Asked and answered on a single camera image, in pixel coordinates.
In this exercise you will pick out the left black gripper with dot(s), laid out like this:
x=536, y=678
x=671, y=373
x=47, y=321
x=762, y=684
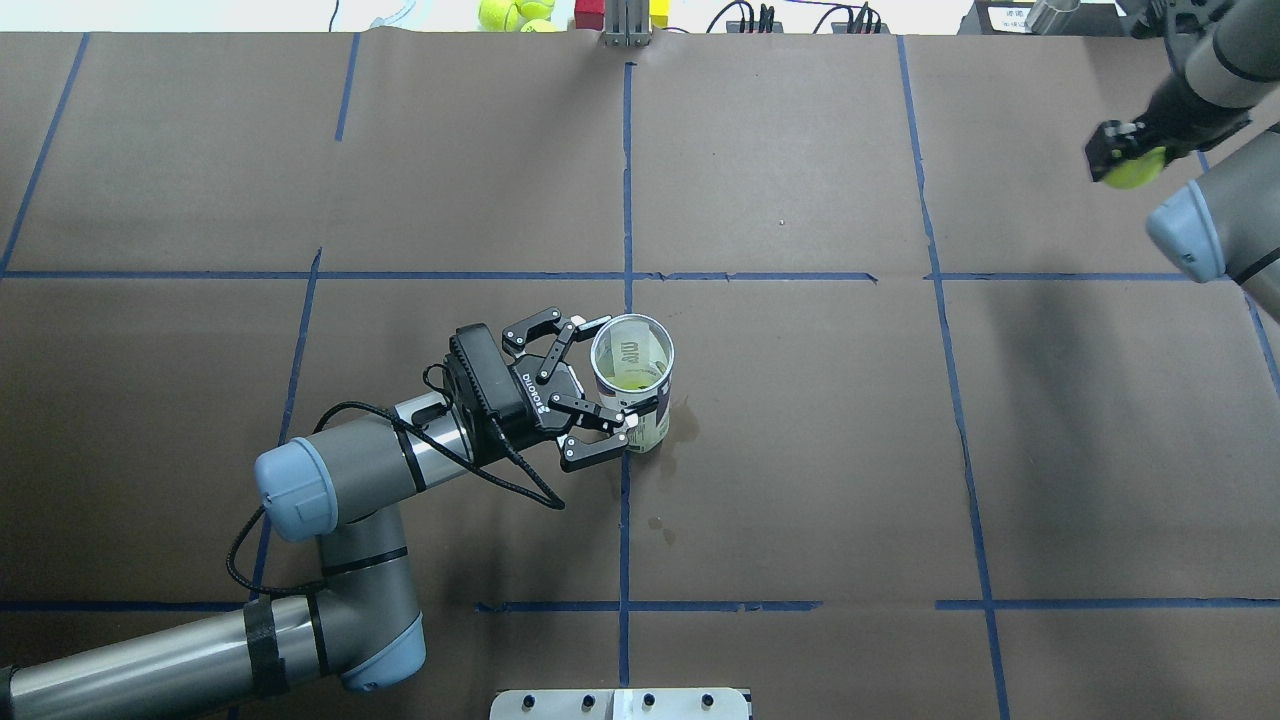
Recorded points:
x=530, y=401

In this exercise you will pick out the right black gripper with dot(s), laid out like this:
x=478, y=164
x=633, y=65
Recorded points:
x=1167, y=112

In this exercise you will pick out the tennis ball with black lettering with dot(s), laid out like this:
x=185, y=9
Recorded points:
x=633, y=380

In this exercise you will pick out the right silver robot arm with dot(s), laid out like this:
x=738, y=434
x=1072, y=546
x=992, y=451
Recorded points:
x=1224, y=59

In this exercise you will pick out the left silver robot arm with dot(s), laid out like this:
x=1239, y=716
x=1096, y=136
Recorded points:
x=587, y=387

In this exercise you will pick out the spare tennis ball on desk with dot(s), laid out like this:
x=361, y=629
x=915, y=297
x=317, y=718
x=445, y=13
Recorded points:
x=498, y=15
x=539, y=26
x=536, y=9

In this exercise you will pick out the small steel cup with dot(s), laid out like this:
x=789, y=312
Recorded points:
x=1050, y=17

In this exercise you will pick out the black electronics box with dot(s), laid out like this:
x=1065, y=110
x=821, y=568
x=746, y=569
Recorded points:
x=744, y=18
x=860, y=19

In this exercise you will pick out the red cube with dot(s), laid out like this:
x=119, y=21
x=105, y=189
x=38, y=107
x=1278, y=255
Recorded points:
x=589, y=14

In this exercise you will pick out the yellow cube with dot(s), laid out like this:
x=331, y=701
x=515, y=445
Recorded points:
x=659, y=11

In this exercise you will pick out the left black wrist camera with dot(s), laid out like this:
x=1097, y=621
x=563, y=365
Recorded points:
x=481, y=379

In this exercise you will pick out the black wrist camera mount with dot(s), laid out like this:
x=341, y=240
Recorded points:
x=1162, y=19

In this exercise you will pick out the white mounting post with base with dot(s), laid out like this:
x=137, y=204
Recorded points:
x=623, y=703

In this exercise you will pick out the aluminium frame post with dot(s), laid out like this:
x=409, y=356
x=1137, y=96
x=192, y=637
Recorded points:
x=627, y=23

